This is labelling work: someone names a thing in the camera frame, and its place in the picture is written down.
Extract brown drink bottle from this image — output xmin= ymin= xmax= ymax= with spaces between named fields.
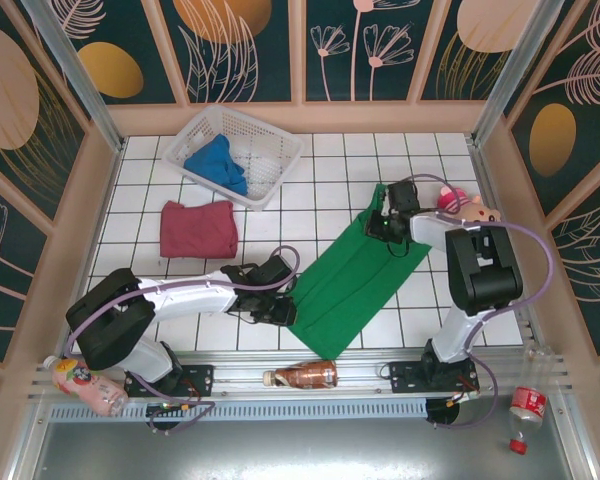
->
xmin=262 ymin=359 xmax=339 ymax=391

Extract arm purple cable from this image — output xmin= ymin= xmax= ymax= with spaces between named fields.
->
xmin=64 ymin=244 xmax=301 ymax=437
xmin=399 ymin=172 xmax=555 ymax=431

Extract blue tank top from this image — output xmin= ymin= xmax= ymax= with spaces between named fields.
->
xmin=183 ymin=134 xmax=249 ymax=196

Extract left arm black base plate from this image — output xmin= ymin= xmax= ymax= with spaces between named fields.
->
xmin=123 ymin=363 xmax=216 ymax=399

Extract pink plush toy doll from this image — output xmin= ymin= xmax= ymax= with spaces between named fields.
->
xmin=435 ymin=184 xmax=504 ymax=226

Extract white plastic perforated basket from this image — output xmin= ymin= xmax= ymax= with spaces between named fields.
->
xmin=162 ymin=103 xmax=305 ymax=211

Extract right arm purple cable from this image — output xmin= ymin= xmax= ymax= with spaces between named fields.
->
xmin=399 ymin=172 xmax=555 ymax=431

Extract green tank top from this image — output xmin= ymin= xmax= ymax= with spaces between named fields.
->
xmin=285 ymin=182 xmax=431 ymax=361

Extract red ribbed tank top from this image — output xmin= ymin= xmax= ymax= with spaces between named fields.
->
xmin=159 ymin=199 xmax=240 ymax=260

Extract perforated cable tray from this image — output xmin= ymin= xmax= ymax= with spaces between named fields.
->
xmin=49 ymin=402 xmax=429 ymax=422

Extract yellow plug power wires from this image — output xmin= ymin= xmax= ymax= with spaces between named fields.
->
xmin=146 ymin=398 xmax=201 ymax=419
xmin=444 ymin=389 xmax=481 ymax=406

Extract clear bottle with red label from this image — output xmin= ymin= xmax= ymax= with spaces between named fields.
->
xmin=508 ymin=344 xmax=554 ymax=455

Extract aluminium frame post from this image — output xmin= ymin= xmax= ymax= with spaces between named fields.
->
xmin=20 ymin=0 xmax=127 ymax=152
xmin=468 ymin=0 xmax=557 ymax=147

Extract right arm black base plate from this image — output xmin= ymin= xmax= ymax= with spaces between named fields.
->
xmin=388 ymin=360 xmax=481 ymax=396

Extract grey metal shelf plate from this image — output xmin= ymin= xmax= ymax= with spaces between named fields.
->
xmin=9 ymin=418 xmax=596 ymax=480

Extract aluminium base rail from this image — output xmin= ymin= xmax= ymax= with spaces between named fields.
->
xmin=27 ymin=349 xmax=574 ymax=401

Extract pink drink bottle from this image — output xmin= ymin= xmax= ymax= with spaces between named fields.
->
xmin=43 ymin=354 xmax=130 ymax=417

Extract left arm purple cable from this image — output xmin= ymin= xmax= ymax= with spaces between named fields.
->
xmin=64 ymin=244 xmax=301 ymax=437

